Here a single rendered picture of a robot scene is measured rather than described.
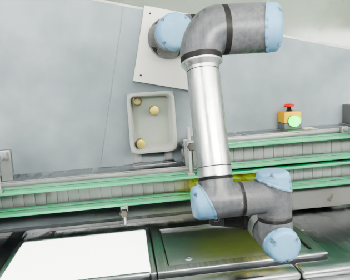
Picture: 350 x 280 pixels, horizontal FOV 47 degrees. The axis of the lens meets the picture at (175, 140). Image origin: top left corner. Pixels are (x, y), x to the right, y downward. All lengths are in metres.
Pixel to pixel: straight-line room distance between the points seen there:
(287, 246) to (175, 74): 0.86
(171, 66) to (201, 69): 0.65
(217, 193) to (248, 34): 0.36
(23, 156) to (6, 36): 0.45
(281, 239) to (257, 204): 0.09
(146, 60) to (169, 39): 0.24
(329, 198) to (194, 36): 0.98
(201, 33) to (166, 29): 0.42
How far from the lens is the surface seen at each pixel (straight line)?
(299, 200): 1.63
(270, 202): 0.88
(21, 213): 1.45
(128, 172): 1.46
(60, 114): 1.58
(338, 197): 1.69
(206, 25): 0.92
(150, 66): 1.53
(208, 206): 0.84
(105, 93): 1.56
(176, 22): 1.32
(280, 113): 1.63
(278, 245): 0.89
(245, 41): 0.94
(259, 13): 0.95
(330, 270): 1.14
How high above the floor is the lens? 2.30
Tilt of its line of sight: 80 degrees down
